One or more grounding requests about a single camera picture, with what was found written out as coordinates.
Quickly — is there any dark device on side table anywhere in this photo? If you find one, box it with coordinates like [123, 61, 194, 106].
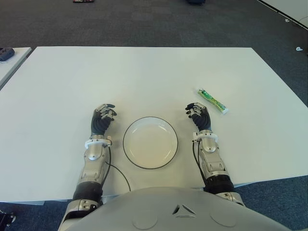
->
[0, 47, 15, 62]

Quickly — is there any white plate with black rim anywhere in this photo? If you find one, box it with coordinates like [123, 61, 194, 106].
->
[123, 116, 179, 170]

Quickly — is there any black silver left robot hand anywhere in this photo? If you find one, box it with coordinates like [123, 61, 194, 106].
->
[90, 103, 116, 139]

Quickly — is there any white background table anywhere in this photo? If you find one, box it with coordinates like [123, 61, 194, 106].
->
[257, 0, 308, 31]

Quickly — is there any grey robot torso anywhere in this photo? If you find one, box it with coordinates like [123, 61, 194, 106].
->
[69, 186, 289, 231]

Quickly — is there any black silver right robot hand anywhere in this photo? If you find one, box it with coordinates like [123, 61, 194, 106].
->
[184, 102, 213, 132]

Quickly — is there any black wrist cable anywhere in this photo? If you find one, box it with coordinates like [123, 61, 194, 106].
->
[192, 141, 207, 188]
[102, 144, 132, 193]

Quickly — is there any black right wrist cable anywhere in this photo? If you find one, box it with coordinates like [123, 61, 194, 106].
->
[192, 141, 207, 188]

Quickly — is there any green white toothpaste tube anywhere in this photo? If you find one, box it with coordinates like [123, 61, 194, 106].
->
[197, 88, 230, 116]

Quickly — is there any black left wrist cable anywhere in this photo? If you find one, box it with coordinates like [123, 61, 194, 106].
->
[102, 144, 132, 193]

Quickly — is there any black wheeled base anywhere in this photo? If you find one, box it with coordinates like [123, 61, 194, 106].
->
[0, 209, 17, 228]

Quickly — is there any white side table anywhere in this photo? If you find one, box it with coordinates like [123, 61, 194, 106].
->
[0, 47, 33, 89]

